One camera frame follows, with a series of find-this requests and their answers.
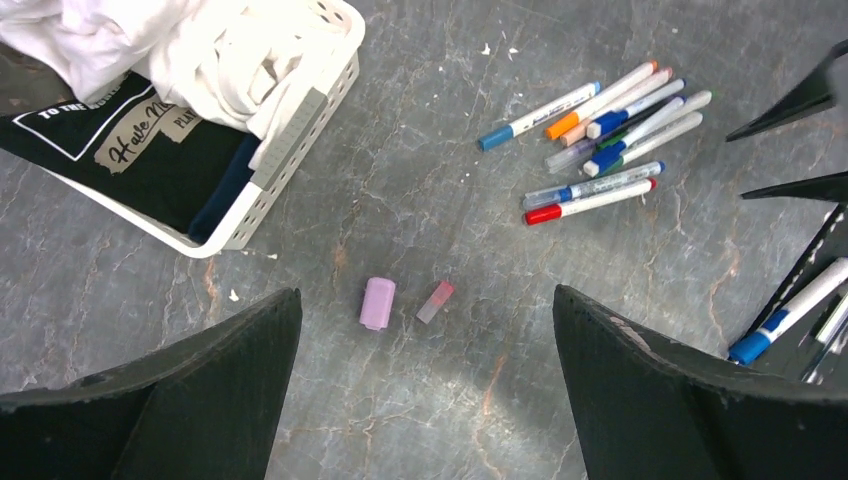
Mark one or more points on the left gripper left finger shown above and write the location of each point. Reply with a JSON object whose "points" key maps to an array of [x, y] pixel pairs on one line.
{"points": [[205, 407]]}

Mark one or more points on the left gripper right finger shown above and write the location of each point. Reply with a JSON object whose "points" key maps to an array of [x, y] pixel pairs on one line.
{"points": [[648, 407]]}

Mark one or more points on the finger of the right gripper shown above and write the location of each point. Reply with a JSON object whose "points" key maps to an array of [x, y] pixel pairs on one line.
{"points": [[824, 87], [828, 188]]}

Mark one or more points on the pink highlighter cap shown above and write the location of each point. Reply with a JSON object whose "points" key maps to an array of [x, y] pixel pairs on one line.
{"points": [[377, 303]]}

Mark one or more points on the light blue cap marker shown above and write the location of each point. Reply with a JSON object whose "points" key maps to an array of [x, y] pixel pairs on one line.
{"points": [[536, 117]]}

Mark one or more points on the small pink clear cap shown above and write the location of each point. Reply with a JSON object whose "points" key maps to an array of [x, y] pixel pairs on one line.
{"points": [[435, 302]]}

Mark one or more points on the white marker bottom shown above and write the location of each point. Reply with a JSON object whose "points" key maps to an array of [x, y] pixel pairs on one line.
{"points": [[674, 130]]}

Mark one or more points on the blue cap marker lower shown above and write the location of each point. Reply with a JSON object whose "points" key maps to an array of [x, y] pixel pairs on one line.
{"points": [[604, 160]]}

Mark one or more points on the red cap marker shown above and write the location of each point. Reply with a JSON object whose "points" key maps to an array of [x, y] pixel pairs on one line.
{"points": [[564, 209]]}

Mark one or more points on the blue cap marker upper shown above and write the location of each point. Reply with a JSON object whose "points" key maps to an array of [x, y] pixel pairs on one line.
{"points": [[610, 121]]}

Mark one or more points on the orange cap marker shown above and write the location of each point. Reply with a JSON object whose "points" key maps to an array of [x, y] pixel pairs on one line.
{"points": [[604, 97]]}

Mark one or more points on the white plastic basket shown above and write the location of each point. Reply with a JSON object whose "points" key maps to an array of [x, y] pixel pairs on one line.
{"points": [[310, 110]]}

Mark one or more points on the black printed shirt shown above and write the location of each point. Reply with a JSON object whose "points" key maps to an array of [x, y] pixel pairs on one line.
{"points": [[159, 159]]}

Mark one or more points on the white crumpled cloth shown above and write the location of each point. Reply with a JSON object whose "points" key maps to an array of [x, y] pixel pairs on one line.
{"points": [[243, 64]]}

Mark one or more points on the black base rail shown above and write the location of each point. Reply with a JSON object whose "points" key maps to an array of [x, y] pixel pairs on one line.
{"points": [[814, 350]]}

